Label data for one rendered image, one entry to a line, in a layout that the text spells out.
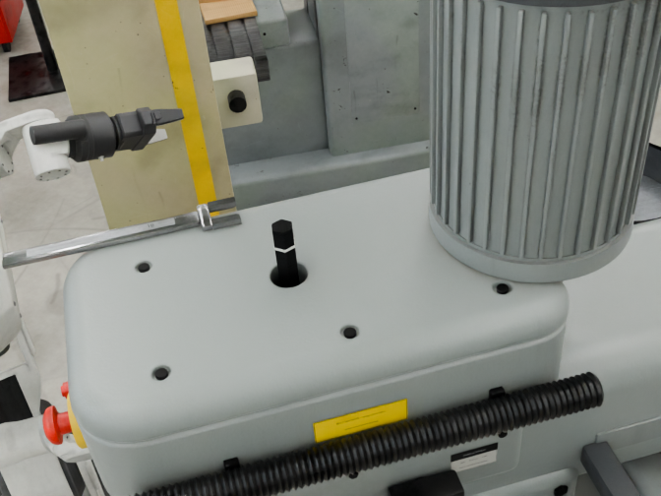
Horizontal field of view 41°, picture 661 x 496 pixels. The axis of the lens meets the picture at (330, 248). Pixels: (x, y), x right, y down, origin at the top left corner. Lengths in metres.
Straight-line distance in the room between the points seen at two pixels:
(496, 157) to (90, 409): 0.41
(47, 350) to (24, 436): 2.02
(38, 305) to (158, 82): 1.42
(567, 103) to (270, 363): 0.33
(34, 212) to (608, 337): 3.57
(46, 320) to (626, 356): 2.99
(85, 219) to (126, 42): 1.68
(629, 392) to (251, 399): 0.43
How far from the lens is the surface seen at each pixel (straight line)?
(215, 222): 0.92
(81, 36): 2.60
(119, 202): 2.90
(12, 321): 1.43
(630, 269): 1.07
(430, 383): 0.82
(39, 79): 5.32
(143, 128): 1.73
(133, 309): 0.85
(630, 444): 1.08
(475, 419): 0.84
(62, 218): 4.21
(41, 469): 1.84
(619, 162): 0.79
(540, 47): 0.69
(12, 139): 1.75
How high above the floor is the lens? 2.47
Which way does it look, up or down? 41 degrees down
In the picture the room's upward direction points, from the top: 5 degrees counter-clockwise
